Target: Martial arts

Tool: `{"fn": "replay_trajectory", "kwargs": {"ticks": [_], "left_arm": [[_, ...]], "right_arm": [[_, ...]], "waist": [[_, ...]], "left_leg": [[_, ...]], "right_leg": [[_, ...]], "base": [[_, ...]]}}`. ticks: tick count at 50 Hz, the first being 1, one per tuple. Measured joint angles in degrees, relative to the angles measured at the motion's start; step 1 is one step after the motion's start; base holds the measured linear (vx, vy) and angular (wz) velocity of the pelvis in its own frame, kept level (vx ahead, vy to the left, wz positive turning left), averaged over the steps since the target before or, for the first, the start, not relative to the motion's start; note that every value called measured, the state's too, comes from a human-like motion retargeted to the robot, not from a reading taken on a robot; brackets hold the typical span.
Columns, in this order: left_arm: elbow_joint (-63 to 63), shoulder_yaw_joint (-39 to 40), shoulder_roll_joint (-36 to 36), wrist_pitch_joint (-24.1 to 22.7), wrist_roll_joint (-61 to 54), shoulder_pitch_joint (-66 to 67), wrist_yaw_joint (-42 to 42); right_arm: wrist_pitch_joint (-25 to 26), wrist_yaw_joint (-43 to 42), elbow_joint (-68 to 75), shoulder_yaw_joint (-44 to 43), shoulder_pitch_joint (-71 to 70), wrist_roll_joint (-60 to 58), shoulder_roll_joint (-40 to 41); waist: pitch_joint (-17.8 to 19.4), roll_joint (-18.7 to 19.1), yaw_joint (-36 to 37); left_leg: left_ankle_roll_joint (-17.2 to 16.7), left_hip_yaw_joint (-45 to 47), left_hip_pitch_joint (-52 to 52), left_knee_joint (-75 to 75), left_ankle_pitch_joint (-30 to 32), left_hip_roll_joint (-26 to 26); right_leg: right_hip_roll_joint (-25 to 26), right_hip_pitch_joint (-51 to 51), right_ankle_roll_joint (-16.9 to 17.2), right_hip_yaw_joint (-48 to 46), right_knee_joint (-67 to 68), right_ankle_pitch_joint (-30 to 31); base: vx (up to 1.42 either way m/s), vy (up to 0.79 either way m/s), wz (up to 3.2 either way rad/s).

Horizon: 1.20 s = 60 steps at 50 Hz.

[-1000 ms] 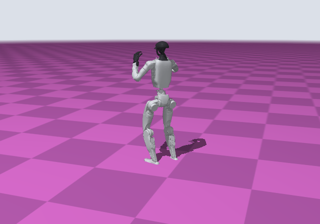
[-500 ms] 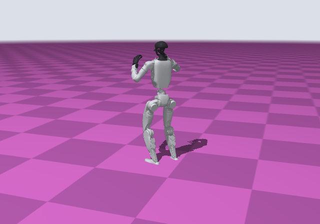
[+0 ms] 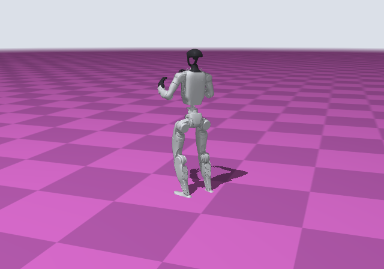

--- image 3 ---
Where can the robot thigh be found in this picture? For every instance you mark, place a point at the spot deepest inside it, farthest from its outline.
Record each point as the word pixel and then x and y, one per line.
pixel 178 137
pixel 201 139

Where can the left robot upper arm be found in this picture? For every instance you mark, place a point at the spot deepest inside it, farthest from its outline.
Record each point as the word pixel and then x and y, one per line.
pixel 178 78

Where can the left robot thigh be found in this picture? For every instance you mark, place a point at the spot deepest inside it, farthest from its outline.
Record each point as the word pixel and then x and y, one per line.
pixel 178 137

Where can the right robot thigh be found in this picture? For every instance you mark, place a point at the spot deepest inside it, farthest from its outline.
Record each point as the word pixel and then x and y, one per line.
pixel 201 139

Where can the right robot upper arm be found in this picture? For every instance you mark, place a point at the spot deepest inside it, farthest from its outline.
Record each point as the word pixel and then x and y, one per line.
pixel 209 86

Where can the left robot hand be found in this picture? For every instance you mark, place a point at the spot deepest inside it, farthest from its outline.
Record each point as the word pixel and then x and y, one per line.
pixel 161 82

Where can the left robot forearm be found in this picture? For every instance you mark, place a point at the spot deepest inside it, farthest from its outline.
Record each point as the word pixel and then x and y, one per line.
pixel 162 91

